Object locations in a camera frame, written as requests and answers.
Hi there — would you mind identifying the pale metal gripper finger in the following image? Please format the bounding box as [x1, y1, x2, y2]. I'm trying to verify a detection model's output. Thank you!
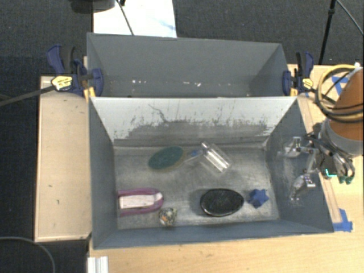
[289, 173, 317, 202]
[276, 136, 308, 159]

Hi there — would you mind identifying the blue star block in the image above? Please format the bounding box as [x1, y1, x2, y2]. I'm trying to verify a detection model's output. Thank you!
[247, 188, 270, 209]

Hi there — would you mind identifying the clear glass jar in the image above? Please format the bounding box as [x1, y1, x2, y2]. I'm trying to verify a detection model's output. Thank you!
[200, 142, 232, 174]

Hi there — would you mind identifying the grey metal bin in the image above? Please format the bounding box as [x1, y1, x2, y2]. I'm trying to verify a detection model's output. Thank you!
[86, 32, 335, 250]

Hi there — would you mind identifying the dark green round brush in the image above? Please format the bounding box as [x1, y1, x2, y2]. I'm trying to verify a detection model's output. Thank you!
[147, 145, 204, 172]

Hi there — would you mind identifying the speckled grey ball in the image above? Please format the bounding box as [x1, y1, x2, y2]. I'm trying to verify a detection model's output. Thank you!
[158, 206, 179, 227]

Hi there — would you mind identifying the purple and white stapler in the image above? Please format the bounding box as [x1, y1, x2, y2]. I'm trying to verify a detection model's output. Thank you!
[117, 187, 165, 218]

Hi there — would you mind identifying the pale wood board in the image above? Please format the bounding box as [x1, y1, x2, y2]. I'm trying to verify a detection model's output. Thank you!
[34, 75, 93, 243]

